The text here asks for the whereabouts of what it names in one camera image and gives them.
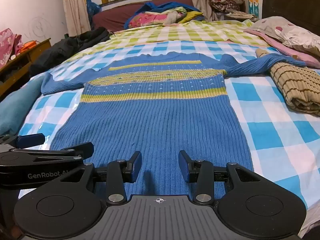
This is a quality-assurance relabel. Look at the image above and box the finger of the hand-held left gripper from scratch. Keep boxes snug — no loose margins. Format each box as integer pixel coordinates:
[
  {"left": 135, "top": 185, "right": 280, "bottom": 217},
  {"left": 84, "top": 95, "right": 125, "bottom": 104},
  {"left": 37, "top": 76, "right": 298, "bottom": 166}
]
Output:
[
  {"left": 11, "top": 142, "right": 95, "bottom": 159},
  {"left": 17, "top": 133, "right": 46, "bottom": 148}
]

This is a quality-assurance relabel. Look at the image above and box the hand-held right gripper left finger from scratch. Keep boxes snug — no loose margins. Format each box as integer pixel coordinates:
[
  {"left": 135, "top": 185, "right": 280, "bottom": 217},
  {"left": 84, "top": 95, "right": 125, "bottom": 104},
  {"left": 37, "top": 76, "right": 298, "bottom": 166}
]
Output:
[{"left": 59, "top": 151, "right": 142, "bottom": 205}]

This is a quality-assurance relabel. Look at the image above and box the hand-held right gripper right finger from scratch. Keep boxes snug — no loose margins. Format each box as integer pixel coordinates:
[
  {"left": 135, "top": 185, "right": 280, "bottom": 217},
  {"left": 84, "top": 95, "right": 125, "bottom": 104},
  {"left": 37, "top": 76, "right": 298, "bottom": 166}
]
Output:
[{"left": 178, "top": 150, "right": 255, "bottom": 204}]

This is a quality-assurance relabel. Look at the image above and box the blue yellow-striped knit sweater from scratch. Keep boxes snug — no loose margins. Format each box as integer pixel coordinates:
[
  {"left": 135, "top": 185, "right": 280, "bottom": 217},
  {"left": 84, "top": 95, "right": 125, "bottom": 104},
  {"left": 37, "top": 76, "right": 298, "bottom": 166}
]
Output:
[{"left": 40, "top": 51, "right": 307, "bottom": 198}]

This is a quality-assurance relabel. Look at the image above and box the teal cloth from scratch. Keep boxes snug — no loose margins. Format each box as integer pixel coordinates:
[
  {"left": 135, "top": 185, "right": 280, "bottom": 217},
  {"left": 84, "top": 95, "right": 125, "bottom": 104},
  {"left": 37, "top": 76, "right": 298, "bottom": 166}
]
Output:
[{"left": 0, "top": 76, "right": 50, "bottom": 137}]

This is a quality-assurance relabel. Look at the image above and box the wooden desk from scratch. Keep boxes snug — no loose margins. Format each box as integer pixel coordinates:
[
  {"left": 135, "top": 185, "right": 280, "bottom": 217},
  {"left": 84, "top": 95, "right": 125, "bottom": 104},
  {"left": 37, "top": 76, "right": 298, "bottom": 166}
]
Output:
[{"left": 0, "top": 38, "right": 52, "bottom": 97}]

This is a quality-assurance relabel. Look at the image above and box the orange cloth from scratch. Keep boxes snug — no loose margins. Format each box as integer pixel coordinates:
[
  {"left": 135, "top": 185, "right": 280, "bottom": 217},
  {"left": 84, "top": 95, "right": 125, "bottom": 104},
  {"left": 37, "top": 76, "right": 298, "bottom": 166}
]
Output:
[{"left": 16, "top": 41, "right": 40, "bottom": 54}]

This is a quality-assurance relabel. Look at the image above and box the blue checkered plastic sheet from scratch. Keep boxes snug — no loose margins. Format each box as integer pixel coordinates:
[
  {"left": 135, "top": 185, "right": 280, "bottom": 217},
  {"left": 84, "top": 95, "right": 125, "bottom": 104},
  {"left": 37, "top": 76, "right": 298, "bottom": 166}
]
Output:
[{"left": 17, "top": 40, "right": 320, "bottom": 233}]

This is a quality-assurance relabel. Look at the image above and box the black jacket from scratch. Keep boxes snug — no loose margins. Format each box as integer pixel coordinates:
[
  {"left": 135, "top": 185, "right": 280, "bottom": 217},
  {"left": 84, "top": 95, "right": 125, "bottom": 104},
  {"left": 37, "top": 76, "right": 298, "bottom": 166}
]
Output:
[{"left": 29, "top": 27, "right": 114, "bottom": 77}]

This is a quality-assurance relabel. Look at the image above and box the pink floral fabric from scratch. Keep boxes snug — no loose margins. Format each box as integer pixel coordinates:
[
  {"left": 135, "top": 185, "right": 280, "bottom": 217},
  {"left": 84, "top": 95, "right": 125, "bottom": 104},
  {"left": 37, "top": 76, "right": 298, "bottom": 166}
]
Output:
[{"left": 0, "top": 28, "right": 23, "bottom": 68}]

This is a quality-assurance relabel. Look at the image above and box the beige brown-striped folded sweater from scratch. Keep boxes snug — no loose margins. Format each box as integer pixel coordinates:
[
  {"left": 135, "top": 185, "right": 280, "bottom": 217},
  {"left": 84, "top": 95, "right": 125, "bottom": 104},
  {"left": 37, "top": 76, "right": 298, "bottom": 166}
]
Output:
[{"left": 255, "top": 48, "right": 320, "bottom": 117}]

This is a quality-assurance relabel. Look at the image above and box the blue plastic bag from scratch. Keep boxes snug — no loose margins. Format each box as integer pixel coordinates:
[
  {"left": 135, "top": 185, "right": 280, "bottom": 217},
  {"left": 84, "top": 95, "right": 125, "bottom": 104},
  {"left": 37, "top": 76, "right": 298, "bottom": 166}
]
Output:
[{"left": 86, "top": 0, "right": 102, "bottom": 20}]

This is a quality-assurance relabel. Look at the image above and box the maroon bed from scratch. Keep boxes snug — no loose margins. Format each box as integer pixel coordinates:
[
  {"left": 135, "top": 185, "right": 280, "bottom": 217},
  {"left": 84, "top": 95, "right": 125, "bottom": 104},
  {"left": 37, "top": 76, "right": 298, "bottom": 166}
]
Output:
[{"left": 92, "top": 0, "right": 198, "bottom": 30}]

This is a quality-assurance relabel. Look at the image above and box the pink floral quilt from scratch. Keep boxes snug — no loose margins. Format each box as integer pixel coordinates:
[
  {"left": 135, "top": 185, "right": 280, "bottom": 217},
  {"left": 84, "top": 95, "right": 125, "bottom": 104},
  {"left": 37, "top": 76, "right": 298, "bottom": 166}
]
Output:
[{"left": 128, "top": 12, "right": 180, "bottom": 28}]

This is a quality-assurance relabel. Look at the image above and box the yellow cloth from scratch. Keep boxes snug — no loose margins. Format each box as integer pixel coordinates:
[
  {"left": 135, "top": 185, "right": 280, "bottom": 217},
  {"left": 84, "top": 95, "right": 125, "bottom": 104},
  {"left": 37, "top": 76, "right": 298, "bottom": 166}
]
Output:
[{"left": 179, "top": 10, "right": 204, "bottom": 23}]

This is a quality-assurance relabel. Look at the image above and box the stack of papers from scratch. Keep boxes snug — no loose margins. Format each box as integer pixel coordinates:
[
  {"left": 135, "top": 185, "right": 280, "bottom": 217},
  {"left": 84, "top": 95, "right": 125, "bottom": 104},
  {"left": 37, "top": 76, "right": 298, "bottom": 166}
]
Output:
[{"left": 225, "top": 9, "right": 259, "bottom": 22}]

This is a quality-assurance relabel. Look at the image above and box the pile of colourful bedding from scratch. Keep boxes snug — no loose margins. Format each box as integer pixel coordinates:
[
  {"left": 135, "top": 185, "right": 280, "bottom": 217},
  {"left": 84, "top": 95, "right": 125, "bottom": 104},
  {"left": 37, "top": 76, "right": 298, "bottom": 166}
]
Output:
[{"left": 124, "top": 2, "right": 195, "bottom": 29}]

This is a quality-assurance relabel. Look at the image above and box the white red-dotted pillow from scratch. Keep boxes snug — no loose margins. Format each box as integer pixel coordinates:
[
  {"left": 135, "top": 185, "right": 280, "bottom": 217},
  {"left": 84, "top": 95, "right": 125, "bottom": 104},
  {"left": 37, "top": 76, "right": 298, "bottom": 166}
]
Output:
[{"left": 250, "top": 16, "right": 320, "bottom": 57}]

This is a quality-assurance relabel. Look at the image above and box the blue and yellow package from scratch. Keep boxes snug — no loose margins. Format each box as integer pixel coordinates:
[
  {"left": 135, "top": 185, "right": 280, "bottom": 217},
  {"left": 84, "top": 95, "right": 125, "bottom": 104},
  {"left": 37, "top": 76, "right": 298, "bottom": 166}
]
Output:
[{"left": 247, "top": 0, "right": 262, "bottom": 15}]

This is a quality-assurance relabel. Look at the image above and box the dark wooden headboard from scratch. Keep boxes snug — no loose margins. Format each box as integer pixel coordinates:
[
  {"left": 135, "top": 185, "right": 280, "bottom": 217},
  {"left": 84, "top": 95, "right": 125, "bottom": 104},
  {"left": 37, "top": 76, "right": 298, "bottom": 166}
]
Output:
[{"left": 262, "top": 0, "right": 320, "bottom": 30}]

